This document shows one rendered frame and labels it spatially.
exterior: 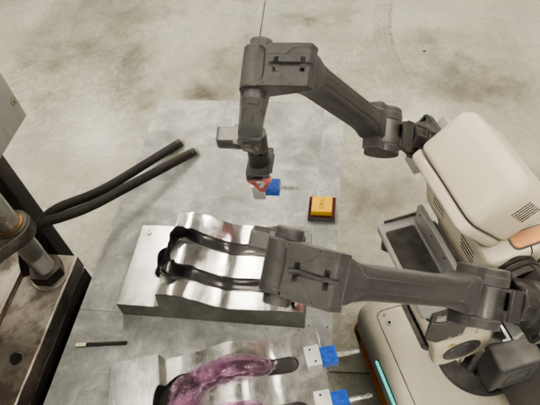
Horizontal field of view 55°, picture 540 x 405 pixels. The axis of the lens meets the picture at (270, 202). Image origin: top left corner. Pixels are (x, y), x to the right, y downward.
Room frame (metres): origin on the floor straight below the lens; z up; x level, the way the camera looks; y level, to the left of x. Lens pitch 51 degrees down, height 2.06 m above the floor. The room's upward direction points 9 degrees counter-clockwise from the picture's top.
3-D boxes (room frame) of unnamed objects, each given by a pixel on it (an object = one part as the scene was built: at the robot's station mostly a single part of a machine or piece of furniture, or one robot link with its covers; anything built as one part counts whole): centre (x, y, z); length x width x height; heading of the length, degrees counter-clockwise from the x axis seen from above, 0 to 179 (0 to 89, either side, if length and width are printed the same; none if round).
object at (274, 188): (0.96, -0.02, 0.94); 0.13 x 0.05 x 0.05; 76
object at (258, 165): (0.97, 0.01, 1.06); 0.10 x 0.07 x 0.07; 166
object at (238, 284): (0.76, 0.16, 0.92); 0.35 x 0.16 x 0.09; 76
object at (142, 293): (0.77, 0.17, 0.87); 0.50 x 0.26 x 0.14; 76
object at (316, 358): (0.48, -0.09, 0.86); 0.13 x 0.05 x 0.05; 93
